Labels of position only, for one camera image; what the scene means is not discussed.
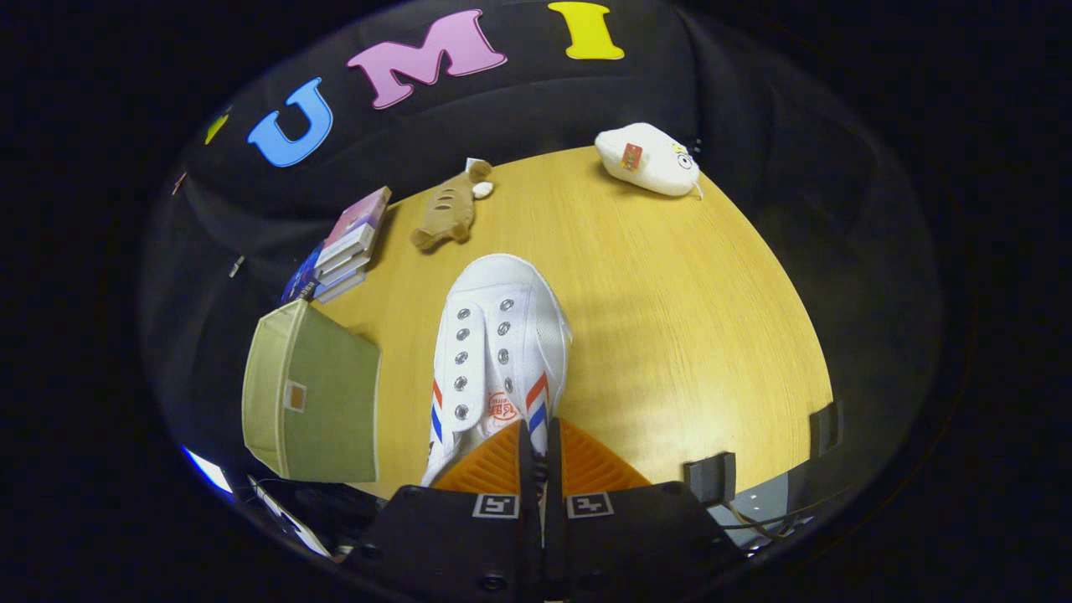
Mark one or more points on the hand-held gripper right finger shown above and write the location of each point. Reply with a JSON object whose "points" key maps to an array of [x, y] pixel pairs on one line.
{"points": [[636, 544]]}

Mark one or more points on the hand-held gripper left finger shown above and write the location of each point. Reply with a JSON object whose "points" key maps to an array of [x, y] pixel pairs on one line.
{"points": [[452, 544]]}

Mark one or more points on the green fabric storage box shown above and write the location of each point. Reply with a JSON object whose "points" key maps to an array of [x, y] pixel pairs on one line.
{"points": [[327, 402]]}

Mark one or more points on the white striped canvas shoe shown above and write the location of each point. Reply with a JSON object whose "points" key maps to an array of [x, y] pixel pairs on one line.
{"points": [[502, 310]]}

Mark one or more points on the black table edge clamp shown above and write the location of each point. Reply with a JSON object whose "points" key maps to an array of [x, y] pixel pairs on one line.
{"points": [[824, 429], [710, 479]]}

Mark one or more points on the lit screen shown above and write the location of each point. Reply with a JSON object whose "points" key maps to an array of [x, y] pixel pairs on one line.
{"points": [[208, 471]]}

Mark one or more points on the pale blue book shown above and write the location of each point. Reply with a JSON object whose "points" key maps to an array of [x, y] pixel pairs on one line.
{"points": [[339, 285]]}

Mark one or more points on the dark blue book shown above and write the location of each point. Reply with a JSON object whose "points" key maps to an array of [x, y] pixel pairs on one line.
{"points": [[300, 280]]}

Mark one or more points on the white book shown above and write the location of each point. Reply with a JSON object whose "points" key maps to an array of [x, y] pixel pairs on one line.
{"points": [[347, 247]]}

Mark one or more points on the brown plush toy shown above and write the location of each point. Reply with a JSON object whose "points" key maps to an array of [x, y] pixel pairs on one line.
{"points": [[448, 213]]}

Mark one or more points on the white plush toy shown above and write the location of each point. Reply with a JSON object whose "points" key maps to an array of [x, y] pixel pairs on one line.
{"points": [[653, 163]]}

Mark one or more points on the wooden clothespin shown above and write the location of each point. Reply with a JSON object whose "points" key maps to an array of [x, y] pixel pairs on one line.
{"points": [[178, 182]]}

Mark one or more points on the black backdrop cloth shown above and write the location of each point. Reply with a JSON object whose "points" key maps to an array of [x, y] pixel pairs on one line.
{"points": [[754, 100]]}

